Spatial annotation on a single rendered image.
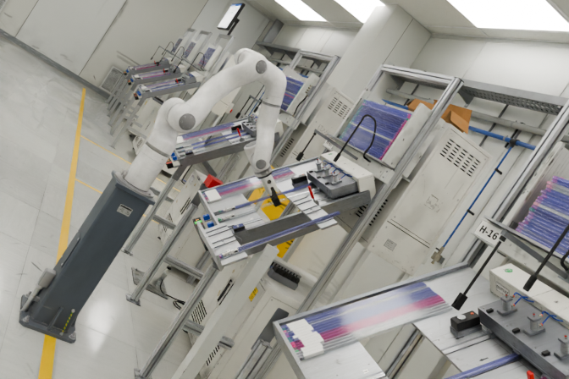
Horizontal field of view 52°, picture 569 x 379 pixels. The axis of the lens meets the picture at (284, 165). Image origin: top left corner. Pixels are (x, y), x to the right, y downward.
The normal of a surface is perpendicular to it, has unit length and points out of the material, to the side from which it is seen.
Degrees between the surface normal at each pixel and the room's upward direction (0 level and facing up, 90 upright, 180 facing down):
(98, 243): 90
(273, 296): 90
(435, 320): 44
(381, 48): 90
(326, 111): 90
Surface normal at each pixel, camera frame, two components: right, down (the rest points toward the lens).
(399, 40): 0.30, 0.25
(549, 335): -0.15, -0.94
